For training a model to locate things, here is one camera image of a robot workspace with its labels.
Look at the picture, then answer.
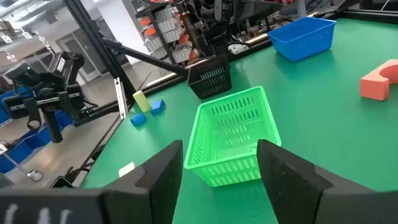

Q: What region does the red-orange arch foam block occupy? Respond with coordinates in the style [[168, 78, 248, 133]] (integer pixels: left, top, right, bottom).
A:
[[359, 58, 398, 102]]

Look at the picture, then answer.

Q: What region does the black aluminium rig frame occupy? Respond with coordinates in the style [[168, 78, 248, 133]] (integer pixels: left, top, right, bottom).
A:
[[62, 0, 398, 170]]

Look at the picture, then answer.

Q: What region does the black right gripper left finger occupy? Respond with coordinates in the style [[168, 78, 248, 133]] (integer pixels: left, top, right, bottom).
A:
[[101, 139, 184, 224]]

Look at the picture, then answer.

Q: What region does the black plastic basket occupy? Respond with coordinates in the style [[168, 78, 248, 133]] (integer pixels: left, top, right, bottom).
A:
[[187, 54, 233, 100]]

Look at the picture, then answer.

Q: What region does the green plastic basket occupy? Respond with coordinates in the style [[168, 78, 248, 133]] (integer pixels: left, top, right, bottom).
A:
[[183, 85, 282, 188]]

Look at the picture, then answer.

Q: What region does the silver mounting plate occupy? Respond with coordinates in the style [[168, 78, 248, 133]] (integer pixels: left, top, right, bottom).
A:
[[113, 77, 129, 121]]

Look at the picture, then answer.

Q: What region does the black background robot rig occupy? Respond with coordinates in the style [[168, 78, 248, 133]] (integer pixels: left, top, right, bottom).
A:
[[198, 0, 284, 57]]

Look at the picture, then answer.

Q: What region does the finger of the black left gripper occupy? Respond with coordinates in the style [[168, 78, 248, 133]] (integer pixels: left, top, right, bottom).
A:
[[23, 98, 44, 131], [41, 105, 64, 144]]

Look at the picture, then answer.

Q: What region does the metal stand with caster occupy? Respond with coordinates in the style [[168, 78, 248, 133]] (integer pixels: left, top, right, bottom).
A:
[[0, 143, 44, 183]]

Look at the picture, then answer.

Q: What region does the yellow cylinder foam block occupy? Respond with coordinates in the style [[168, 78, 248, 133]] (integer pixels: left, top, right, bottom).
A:
[[132, 90, 152, 113]]

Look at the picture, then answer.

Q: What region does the small blue foam block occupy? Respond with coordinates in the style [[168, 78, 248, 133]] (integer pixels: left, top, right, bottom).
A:
[[129, 113, 147, 127]]

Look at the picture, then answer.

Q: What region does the blue rectangular foam block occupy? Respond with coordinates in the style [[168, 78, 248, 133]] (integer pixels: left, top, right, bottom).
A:
[[150, 99, 166, 116]]

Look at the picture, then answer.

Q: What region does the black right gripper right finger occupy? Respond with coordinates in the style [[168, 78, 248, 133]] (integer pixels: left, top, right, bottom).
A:
[[256, 139, 379, 224]]

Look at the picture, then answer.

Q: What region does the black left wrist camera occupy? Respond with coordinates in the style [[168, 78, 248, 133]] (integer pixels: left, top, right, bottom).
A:
[[3, 61, 43, 91]]

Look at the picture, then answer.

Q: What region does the white table label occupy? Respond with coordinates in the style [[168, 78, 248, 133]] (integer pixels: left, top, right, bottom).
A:
[[118, 161, 136, 179]]

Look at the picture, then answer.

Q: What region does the metal wire shelf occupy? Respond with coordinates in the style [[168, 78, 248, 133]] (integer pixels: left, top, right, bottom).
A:
[[0, 18, 55, 75]]

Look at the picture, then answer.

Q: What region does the blue plastic basket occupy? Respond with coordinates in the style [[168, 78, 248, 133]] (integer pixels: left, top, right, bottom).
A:
[[267, 16, 338, 63]]

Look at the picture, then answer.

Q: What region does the rack of white orange parts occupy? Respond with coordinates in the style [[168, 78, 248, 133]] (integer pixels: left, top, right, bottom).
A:
[[135, 0, 201, 67]]

